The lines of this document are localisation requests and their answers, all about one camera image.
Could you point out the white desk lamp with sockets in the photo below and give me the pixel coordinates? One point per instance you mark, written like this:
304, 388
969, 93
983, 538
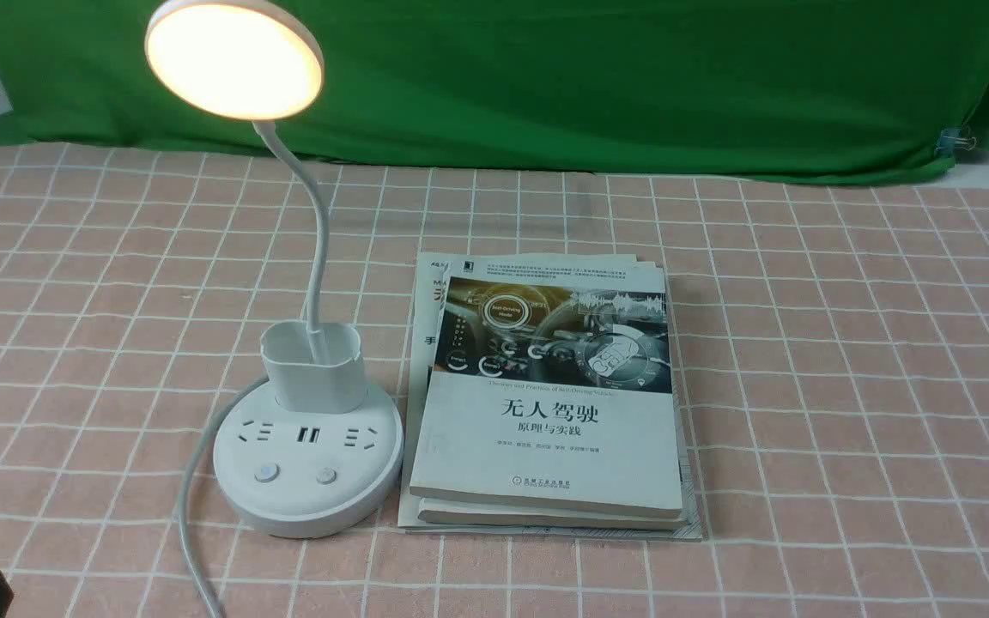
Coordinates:
313, 447

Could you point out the bottom book in stack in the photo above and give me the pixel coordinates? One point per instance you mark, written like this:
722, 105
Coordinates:
431, 270

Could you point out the top self-driving textbook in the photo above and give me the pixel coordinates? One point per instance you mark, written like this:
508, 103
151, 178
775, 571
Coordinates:
546, 429

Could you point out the pink checkered tablecloth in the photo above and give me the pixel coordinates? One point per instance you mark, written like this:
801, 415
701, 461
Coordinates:
833, 371

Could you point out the green backdrop cloth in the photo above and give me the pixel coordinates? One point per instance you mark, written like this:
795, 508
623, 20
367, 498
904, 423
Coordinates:
848, 93

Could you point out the blue binder clip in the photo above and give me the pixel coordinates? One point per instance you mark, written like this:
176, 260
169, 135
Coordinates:
951, 141

